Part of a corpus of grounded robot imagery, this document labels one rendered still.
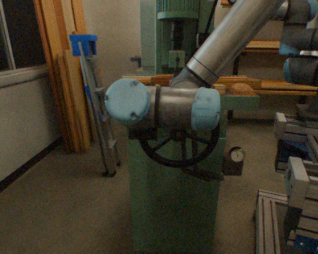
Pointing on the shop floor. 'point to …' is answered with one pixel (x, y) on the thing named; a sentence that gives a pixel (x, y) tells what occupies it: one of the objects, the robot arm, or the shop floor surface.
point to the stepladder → (89, 43)
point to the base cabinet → (172, 199)
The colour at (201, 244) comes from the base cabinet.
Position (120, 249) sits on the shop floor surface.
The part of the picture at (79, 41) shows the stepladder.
